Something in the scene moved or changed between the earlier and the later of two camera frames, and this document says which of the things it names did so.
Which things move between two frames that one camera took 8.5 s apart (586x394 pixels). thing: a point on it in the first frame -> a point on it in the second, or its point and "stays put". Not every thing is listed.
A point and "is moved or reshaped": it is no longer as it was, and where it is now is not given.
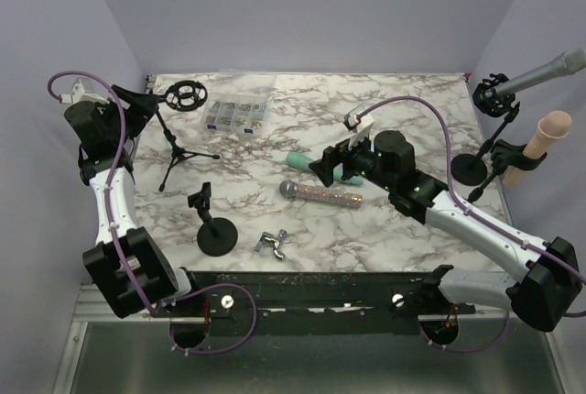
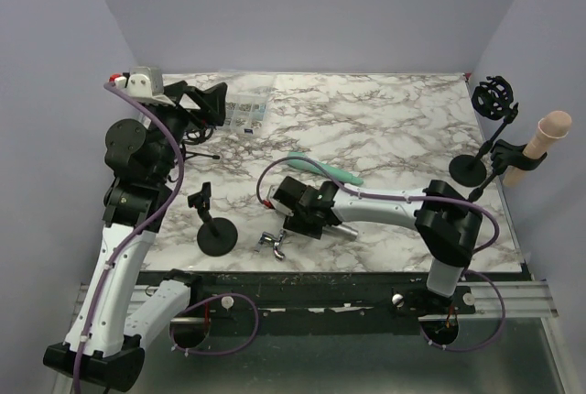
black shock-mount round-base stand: x=470 y=169 stays put
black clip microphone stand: x=507 y=154 stays put
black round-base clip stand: x=218 y=236 stays put
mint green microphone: x=300 y=160 stays put
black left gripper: x=144 y=103 -> x=211 y=100
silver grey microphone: x=567 y=63 -> x=341 y=231
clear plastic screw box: x=234 y=113 stays put
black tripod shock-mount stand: x=186 y=96 is moved or reshaped
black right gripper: x=324 y=166 -> x=297 y=224
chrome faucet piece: x=268 y=238 stays put
